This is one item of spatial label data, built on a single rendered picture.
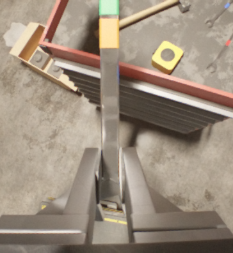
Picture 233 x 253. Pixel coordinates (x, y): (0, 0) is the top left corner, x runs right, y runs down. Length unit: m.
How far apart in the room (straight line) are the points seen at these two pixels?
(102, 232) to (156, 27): 1.11
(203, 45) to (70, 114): 1.18
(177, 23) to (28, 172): 1.49
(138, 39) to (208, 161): 1.16
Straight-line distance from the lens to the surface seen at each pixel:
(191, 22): 0.75
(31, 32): 1.74
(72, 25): 0.76
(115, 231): 1.26
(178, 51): 0.64
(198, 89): 0.61
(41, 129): 1.68
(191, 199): 1.59
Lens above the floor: 1.48
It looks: 81 degrees down
